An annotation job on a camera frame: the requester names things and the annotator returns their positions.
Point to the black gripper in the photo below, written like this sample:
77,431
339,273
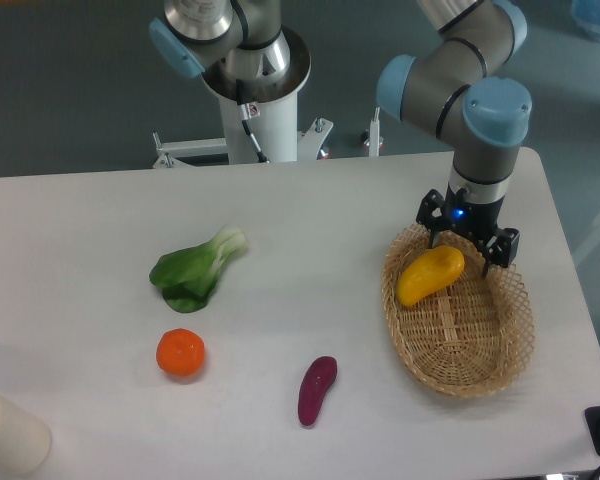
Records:
471,210

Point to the yellow mango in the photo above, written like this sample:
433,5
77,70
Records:
431,272

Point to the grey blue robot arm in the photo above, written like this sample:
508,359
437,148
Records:
452,94

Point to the woven wicker basket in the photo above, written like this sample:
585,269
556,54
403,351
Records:
470,339

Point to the purple sweet potato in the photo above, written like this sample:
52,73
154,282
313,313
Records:
316,383

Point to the blue plastic bag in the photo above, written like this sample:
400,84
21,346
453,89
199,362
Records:
586,14

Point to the green bok choy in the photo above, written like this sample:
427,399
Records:
188,277

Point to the orange tangerine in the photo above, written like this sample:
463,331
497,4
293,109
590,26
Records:
180,352

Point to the cream cylinder bottle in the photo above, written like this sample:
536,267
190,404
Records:
25,439

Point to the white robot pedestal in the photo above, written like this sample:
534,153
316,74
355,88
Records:
257,94

